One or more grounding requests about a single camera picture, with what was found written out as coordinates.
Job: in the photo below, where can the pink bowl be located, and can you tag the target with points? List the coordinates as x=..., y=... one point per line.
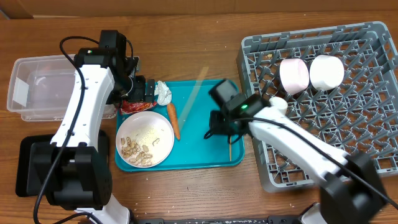
x=294, y=75

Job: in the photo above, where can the black bin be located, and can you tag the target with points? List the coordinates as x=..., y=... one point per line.
x=27, y=183

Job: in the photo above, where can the crumpled white tissue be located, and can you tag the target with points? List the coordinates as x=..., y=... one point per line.
x=163, y=93

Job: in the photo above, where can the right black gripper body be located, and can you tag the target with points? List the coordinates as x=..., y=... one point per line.
x=222, y=125

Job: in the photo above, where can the red snack wrapper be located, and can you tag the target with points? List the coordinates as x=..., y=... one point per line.
x=135, y=107

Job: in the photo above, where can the pile of peanuts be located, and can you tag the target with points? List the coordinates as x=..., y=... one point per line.
x=135, y=154

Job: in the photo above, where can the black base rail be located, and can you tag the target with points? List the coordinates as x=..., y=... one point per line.
x=273, y=219

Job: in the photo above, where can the white bowl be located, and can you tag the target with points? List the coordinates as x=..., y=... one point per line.
x=326, y=72

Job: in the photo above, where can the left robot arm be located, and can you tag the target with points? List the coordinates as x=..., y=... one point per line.
x=73, y=173

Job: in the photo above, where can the clear plastic bin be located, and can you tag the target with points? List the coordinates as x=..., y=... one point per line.
x=40, y=88

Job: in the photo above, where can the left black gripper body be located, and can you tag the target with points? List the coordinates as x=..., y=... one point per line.
x=137, y=93

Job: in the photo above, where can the white paper cup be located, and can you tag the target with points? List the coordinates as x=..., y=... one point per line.
x=279, y=103

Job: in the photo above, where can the wooden chopstick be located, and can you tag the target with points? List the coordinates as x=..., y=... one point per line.
x=185, y=112
x=230, y=147

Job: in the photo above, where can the teal plastic tray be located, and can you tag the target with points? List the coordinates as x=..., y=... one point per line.
x=193, y=151

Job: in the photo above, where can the grey dish rack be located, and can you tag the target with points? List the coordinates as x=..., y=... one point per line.
x=360, y=114

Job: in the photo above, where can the large white plate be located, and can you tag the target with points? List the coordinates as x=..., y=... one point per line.
x=150, y=129

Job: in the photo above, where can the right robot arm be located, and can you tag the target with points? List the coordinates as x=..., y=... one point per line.
x=350, y=188

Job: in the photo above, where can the orange carrot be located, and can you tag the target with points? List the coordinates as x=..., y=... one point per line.
x=173, y=119

